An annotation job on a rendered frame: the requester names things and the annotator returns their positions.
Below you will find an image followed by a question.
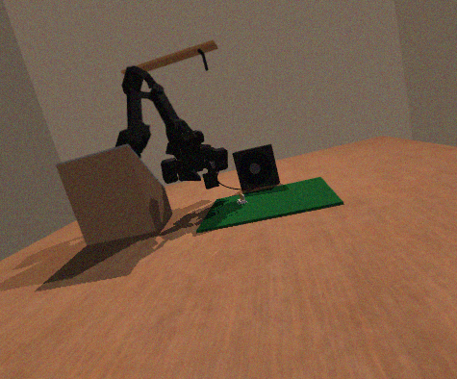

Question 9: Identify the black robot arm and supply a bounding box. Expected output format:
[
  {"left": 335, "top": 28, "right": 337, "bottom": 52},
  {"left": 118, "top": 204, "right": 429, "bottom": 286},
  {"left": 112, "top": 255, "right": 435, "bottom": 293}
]
[{"left": 115, "top": 65, "right": 215, "bottom": 160}]

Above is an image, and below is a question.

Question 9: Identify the black cable with plug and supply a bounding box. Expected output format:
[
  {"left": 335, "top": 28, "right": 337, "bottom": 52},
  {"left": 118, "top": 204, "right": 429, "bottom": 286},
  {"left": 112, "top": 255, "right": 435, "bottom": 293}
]
[{"left": 202, "top": 162, "right": 249, "bottom": 191}]

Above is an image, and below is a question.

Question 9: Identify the black cooling fan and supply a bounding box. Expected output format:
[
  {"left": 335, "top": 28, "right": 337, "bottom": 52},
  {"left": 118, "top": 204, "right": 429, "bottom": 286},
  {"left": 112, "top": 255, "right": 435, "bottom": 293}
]
[{"left": 233, "top": 144, "right": 280, "bottom": 190}]

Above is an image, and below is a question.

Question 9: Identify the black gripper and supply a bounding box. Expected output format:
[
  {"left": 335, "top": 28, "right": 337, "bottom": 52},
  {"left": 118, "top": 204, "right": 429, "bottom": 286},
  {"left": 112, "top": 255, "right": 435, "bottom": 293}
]
[{"left": 161, "top": 147, "right": 228, "bottom": 184}]

